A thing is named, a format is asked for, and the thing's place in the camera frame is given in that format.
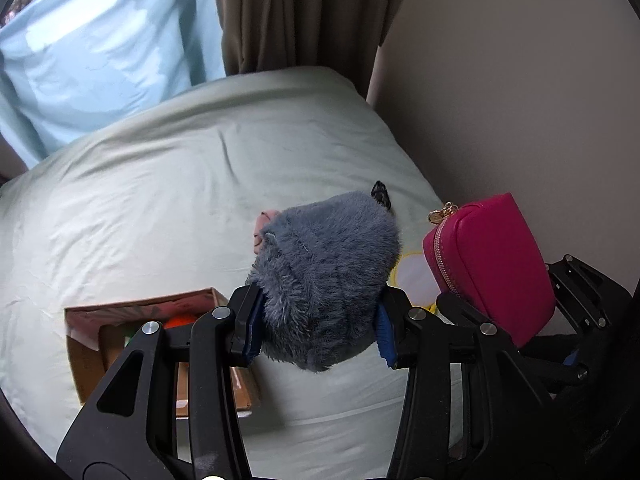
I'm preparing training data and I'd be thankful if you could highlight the pale green bed sheet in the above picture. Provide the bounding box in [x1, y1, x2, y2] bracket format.
[1, 68, 440, 455]

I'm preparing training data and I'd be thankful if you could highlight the black sock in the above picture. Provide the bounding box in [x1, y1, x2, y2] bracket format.
[371, 181, 392, 211]

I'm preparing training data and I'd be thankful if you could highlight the grey fluffy pouch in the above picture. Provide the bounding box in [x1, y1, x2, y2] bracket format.
[247, 191, 401, 373]

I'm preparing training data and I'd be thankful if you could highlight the orange fluffy pom-pom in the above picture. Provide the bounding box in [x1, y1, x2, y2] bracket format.
[163, 312, 198, 330]

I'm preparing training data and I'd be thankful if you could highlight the pink patterned cloth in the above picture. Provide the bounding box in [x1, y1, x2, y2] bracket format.
[252, 207, 282, 261]

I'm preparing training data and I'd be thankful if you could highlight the brown right curtain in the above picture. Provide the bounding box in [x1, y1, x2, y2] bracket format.
[216, 0, 402, 96]

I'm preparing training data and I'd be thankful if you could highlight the light blue window cloth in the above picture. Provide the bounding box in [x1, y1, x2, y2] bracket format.
[1, 0, 224, 168]

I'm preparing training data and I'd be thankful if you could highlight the magenta zip pouch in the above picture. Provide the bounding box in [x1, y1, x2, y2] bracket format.
[423, 193, 555, 348]

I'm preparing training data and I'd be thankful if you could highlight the cardboard box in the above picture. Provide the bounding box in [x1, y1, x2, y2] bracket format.
[65, 286, 264, 426]

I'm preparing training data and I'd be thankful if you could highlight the white mesh yellow-trim bag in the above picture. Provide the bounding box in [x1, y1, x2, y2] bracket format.
[388, 252, 440, 314]

